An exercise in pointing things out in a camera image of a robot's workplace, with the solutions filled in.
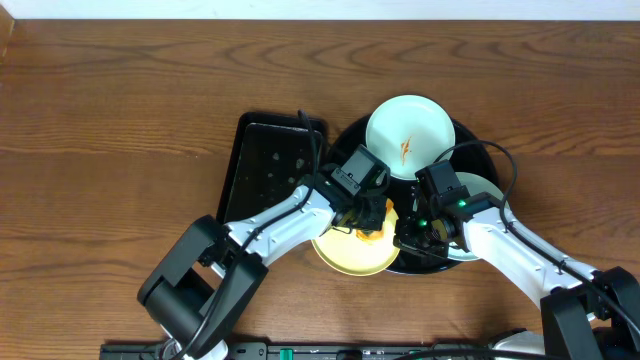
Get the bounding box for round black serving tray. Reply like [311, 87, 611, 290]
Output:
[328, 115, 501, 275]

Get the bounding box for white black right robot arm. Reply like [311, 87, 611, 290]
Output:
[394, 190, 639, 359]

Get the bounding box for yellow plastic plate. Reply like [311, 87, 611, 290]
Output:
[311, 199, 400, 276]

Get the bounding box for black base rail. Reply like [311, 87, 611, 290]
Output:
[98, 341, 551, 360]

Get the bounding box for black rectangular water tray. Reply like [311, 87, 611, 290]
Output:
[216, 112, 313, 223]

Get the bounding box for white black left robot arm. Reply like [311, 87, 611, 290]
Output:
[137, 185, 389, 359]

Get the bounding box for pale green plate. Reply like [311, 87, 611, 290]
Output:
[448, 172, 503, 262]
[365, 95, 456, 181]

